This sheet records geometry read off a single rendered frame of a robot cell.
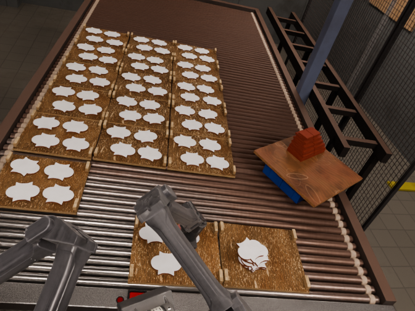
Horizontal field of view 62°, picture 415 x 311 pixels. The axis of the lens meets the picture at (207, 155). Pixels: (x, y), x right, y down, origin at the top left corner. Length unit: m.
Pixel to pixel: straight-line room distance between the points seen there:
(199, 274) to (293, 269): 0.94
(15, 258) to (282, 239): 1.30
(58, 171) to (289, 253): 1.25
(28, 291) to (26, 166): 0.68
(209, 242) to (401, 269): 2.25
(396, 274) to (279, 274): 1.94
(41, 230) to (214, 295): 0.45
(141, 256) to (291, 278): 0.71
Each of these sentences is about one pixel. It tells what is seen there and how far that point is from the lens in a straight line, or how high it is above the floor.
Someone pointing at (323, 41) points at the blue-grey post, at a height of 1.44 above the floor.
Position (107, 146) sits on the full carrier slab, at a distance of 2.13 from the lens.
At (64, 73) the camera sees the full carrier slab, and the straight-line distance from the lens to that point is 2.80.
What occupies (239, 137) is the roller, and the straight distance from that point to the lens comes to 2.45.
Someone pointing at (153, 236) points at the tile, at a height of 0.95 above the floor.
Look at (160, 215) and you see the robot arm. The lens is 0.90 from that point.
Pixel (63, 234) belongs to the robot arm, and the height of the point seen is 1.62.
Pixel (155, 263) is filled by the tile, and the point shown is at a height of 0.95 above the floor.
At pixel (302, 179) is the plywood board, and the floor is 1.04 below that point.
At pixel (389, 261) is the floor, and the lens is 3.62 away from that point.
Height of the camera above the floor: 2.32
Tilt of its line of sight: 39 degrees down
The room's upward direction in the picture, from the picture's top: 16 degrees clockwise
